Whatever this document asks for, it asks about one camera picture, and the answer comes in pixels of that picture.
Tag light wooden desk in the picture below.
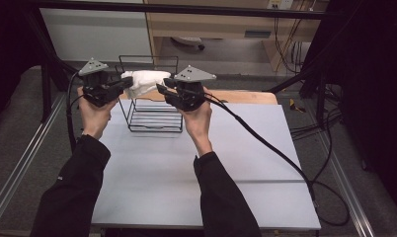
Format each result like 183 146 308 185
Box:
143 0 329 72

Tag black metal crossbar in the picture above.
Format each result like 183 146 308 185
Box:
25 0 339 21

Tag yellow black tape strip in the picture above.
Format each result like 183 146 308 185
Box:
288 98 307 114

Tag white towel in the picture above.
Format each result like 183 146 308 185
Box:
120 69 172 100

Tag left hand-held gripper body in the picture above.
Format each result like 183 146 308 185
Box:
78 57 121 108

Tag person's right hand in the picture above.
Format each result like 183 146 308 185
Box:
178 87 214 157

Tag pale lavender table mat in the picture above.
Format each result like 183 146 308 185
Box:
91 98 322 231

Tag wooden table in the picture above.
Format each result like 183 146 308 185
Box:
119 88 278 106

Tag black metal stand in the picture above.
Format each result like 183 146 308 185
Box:
269 62 333 129
25 9 89 122

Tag white cabinet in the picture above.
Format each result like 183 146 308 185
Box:
39 7 154 62

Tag hanging desk cables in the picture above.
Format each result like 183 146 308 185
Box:
274 16 308 75

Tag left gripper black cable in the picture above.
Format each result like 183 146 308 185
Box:
65 71 86 154

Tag aluminium rail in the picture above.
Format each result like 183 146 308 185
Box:
304 98 375 237
0 93 67 228

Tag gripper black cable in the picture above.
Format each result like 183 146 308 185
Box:
199 91 351 227
65 71 86 154

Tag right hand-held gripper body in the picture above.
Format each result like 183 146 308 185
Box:
166 64 217 113

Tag white power strip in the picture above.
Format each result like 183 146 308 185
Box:
171 36 206 51

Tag bundle of black floor cables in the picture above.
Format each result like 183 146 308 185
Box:
289 82 344 141

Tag black wire rack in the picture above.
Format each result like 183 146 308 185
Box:
116 54 185 133

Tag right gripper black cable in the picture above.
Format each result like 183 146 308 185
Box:
199 91 351 227

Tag white wall outlet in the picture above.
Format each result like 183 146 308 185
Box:
267 0 294 10

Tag person's left hand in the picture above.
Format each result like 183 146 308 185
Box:
76 86 119 141

